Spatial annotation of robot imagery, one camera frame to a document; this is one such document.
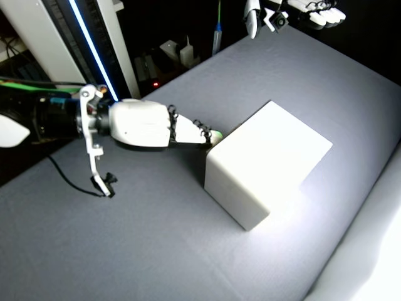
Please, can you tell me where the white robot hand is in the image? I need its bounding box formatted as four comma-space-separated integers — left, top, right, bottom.
108, 98, 225, 153
243, 0, 347, 40

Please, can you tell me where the white rectangular box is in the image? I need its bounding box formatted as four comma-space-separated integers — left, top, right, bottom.
203, 100, 334, 232

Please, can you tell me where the black box with red light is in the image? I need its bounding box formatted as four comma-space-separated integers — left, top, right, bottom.
134, 54, 164, 90

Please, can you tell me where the small white bottle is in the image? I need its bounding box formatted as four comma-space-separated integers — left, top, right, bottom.
179, 34, 195, 68

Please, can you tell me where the blue and white tube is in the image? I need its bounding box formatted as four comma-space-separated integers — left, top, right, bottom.
212, 0, 224, 57

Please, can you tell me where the grey table cloth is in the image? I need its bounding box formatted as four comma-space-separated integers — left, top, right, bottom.
0, 23, 401, 301

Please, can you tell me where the white column with blue light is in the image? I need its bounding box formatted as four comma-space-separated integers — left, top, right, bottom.
0, 0, 142, 102

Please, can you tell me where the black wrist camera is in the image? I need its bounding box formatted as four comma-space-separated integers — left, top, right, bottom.
90, 171, 118, 199
264, 7, 289, 34

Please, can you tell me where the white angled bracket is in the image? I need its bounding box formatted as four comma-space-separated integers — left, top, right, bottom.
159, 40, 181, 62

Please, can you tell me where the thin black cable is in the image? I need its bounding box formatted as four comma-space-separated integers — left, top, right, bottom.
46, 154, 109, 199

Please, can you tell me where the green cable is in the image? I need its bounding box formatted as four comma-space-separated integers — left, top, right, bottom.
0, 79, 84, 94

